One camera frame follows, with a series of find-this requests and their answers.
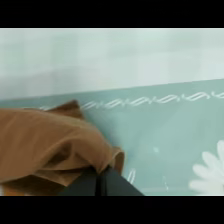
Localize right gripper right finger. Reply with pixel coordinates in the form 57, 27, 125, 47
98, 164, 145, 197

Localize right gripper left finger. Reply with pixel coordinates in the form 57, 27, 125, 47
59, 167, 99, 197

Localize brown shirt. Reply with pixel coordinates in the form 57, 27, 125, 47
0, 99, 126, 197

